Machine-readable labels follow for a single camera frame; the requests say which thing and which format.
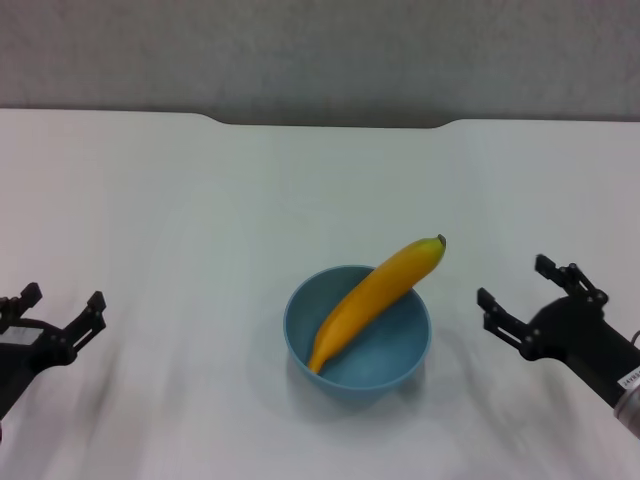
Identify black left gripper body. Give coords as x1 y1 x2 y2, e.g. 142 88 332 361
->
0 318 77 427

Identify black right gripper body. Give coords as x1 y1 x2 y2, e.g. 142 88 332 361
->
518 293 640 410

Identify yellow banana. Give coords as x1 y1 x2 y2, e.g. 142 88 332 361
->
306 233 448 376

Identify blue bowl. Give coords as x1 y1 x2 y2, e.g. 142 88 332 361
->
283 264 433 402

